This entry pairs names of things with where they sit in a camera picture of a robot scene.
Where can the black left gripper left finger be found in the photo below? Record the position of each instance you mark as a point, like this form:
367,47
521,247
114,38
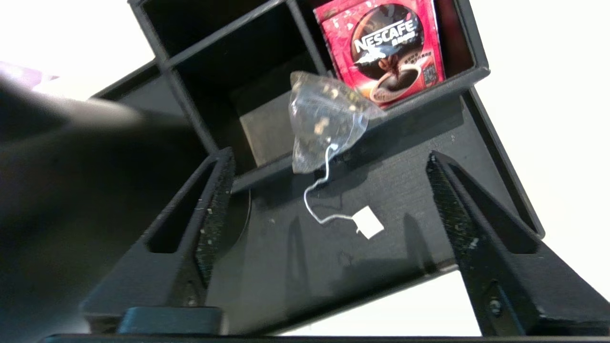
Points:
162,271

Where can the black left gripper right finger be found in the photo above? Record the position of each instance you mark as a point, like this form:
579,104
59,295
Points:
524,286

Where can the black serving tray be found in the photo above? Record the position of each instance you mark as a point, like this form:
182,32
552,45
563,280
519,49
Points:
333,271

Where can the black compartment organizer box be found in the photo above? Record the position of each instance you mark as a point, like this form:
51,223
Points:
267,62

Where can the red coffee sachet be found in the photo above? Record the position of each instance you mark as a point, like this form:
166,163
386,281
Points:
381,47

